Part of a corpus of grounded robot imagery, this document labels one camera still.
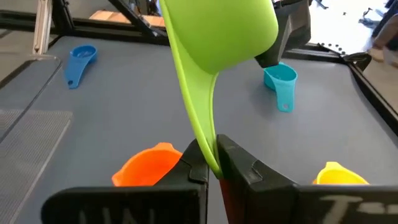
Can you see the blue measuring cup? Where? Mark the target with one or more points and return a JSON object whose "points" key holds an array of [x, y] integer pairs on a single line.
{"points": [[79, 62]]}

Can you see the person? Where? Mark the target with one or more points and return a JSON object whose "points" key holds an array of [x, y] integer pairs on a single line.
{"points": [[388, 34]]}

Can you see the teal measuring cup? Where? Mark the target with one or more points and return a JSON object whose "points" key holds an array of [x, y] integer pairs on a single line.
{"points": [[284, 84]]}

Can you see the green measuring cup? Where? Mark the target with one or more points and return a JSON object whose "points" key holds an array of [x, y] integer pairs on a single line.
{"points": [[217, 31]]}

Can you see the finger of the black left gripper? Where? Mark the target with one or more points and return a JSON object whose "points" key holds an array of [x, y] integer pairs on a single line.
{"points": [[289, 31]]}

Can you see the clear plastic basket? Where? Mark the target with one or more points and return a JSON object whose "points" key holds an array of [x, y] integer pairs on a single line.
{"points": [[25, 155]]}

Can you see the orange measuring cup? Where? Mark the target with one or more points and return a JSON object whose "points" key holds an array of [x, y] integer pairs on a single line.
{"points": [[146, 168]]}

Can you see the yellow measuring cup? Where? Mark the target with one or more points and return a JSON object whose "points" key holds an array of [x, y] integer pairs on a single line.
{"points": [[339, 175]]}

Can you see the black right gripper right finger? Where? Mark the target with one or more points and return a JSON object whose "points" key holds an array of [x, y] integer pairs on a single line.
{"points": [[280, 202]]}

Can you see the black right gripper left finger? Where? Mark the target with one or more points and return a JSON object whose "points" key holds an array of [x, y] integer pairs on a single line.
{"points": [[140, 205]]}

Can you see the grey table mat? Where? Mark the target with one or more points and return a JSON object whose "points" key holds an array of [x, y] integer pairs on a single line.
{"points": [[124, 109]]}

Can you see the silver aluminium post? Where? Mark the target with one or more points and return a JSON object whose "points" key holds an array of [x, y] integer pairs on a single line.
{"points": [[42, 25]]}

